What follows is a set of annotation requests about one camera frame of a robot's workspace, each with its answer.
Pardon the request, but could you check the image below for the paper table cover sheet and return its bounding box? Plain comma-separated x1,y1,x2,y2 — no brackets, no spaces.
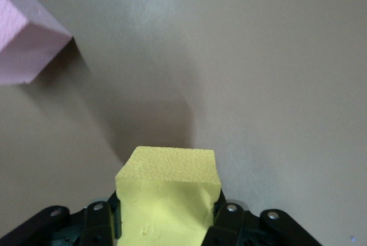
0,0,367,246

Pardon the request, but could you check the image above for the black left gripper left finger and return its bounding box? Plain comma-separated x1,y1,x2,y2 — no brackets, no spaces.
0,193,123,246

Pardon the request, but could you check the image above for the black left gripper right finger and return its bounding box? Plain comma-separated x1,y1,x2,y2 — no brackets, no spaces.
202,191,325,246

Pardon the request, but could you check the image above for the pink foam block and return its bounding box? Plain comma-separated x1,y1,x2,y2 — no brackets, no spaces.
0,0,73,86

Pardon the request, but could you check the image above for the yellow foam block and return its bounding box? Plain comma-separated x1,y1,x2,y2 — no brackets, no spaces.
114,146,223,246

